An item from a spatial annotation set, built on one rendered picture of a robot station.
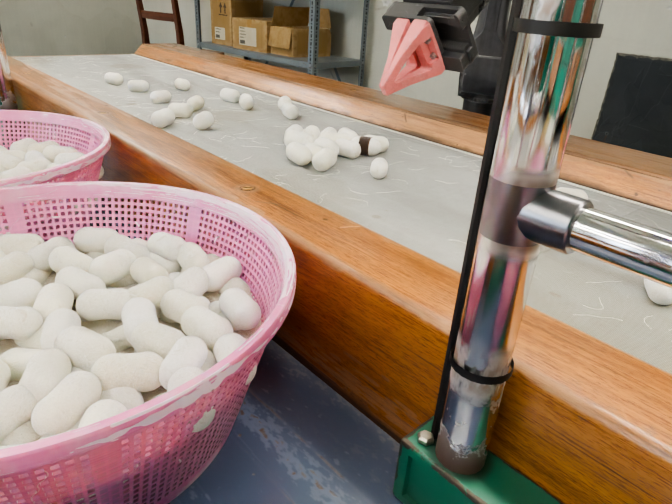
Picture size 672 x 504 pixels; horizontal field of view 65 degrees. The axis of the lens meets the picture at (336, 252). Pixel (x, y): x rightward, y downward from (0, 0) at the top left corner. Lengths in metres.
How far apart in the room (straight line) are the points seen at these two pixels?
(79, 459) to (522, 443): 0.18
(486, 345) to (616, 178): 0.41
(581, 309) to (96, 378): 0.27
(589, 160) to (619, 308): 0.28
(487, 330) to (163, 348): 0.16
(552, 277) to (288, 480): 0.22
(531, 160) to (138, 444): 0.18
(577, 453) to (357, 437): 0.13
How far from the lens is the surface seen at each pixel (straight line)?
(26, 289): 0.35
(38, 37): 5.07
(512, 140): 0.19
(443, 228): 0.43
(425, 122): 0.72
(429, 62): 0.63
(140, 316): 0.30
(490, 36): 0.98
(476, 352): 0.22
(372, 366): 0.31
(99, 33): 5.24
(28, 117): 0.68
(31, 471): 0.22
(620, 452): 0.24
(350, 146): 0.59
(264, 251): 0.34
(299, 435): 0.32
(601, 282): 0.40
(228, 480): 0.30
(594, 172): 0.61
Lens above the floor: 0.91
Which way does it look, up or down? 26 degrees down
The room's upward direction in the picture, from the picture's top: 4 degrees clockwise
